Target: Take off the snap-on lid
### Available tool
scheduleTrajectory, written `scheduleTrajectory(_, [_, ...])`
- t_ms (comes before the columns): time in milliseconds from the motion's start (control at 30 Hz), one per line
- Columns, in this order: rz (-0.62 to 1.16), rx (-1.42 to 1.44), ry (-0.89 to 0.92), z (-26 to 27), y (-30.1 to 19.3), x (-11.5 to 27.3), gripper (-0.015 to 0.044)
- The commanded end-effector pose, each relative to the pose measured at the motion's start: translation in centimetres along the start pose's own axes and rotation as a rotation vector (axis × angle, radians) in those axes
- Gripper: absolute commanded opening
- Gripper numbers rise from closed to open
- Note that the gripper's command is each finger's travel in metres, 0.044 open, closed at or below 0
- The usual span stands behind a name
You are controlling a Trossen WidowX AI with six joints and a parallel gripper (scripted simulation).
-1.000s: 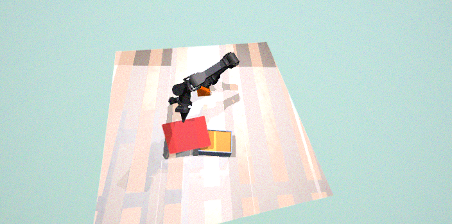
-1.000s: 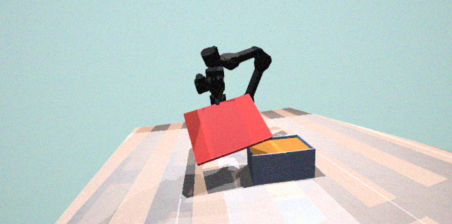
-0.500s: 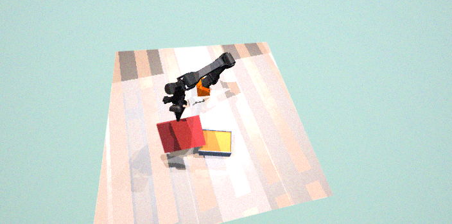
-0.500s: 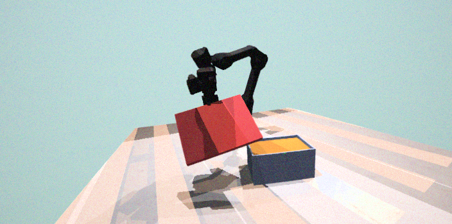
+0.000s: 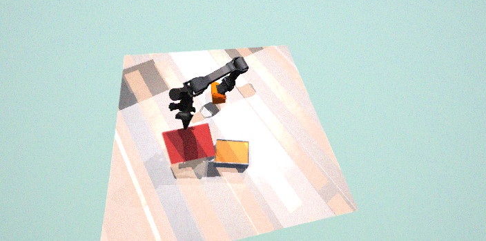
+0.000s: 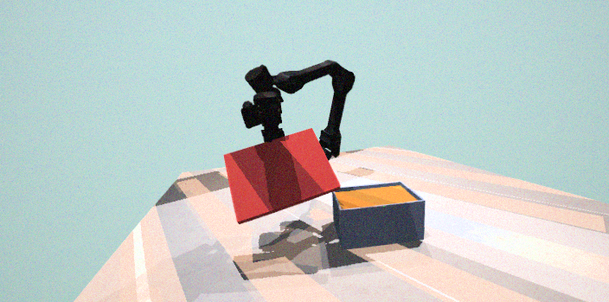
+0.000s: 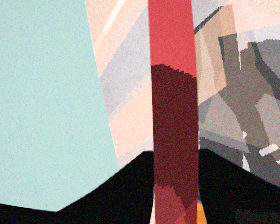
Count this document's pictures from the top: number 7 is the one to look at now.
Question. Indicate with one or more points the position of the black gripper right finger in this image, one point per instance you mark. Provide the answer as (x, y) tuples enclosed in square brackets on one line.
[(231, 195)]

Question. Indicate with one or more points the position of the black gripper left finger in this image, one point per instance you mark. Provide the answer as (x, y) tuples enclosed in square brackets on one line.
[(126, 198)]

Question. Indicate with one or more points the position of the red lid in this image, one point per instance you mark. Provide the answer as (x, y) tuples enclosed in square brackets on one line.
[(175, 104)]

